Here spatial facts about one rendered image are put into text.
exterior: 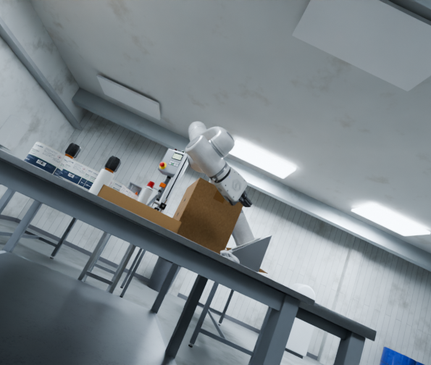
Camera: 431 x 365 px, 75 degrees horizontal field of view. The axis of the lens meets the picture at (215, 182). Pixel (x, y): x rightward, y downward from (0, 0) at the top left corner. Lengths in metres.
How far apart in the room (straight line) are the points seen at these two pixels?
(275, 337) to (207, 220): 0.52
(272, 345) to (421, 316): 7.93
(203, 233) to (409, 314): 7.72
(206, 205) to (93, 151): 6.09
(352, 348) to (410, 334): 7.40
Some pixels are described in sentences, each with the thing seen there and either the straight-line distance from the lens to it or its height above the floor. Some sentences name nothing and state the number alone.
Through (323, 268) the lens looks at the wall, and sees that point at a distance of 7.42.
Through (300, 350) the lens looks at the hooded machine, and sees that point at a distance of 6.56.
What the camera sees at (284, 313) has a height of 0.75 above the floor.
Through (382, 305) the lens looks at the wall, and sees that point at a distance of 8.23.
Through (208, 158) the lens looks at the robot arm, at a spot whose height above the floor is 1.10.
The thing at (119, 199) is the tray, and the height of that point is 0.85.
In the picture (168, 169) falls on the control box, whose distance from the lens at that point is 2.16.
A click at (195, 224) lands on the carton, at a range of 1.24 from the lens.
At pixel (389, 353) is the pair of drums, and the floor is 0.76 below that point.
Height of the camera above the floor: 0.78
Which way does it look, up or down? 16 degrees up
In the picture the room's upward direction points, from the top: 25 degrees clockwise
